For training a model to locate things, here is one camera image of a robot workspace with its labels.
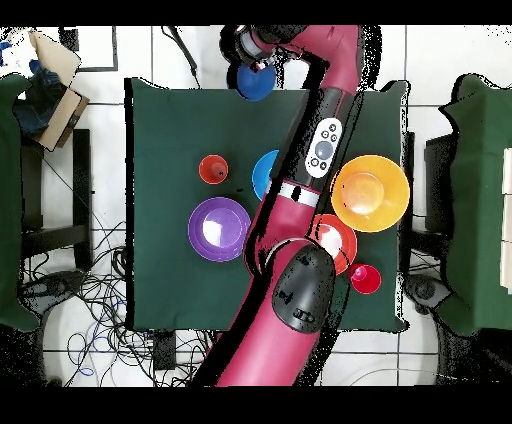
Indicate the wide purple bowl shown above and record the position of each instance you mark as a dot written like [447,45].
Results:
[220,230]

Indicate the small dark blue bowl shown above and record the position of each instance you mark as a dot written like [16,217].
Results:
[256,84]

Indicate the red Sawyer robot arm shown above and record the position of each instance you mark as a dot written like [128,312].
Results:
[280,340]

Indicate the large blue bowl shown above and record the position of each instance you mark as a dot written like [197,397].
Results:
[262,176]

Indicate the orange cup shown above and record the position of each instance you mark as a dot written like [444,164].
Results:
[213,169]

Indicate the wide orange bowl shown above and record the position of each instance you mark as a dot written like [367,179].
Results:
[344,240]

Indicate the yellow bowl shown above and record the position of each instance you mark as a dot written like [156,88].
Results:
[370,193]

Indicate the dark green tablecloth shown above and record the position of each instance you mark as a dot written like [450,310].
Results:
[180,120]

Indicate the red cup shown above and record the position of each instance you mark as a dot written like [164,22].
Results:
[366,279]

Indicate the black power strip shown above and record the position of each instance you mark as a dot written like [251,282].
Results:
[164,352]

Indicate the black tripod leg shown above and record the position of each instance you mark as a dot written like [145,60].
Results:
[182,46]

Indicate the black chair base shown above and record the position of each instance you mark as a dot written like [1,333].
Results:
[52,286]
[426,290]

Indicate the cardboard box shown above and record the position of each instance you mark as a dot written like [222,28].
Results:
[60,120]

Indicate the green covered table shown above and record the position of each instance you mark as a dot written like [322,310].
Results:
[8,200]
[480,200]

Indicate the blue cloth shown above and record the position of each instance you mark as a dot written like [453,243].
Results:
[38,104]

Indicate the white boxes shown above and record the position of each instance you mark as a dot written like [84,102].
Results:
[507,220]

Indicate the black stool frame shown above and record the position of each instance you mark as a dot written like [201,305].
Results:
[82,180]

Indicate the black chair frame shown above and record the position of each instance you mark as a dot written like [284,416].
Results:
[438,180]

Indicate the thin black frame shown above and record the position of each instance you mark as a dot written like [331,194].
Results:
[114,52]

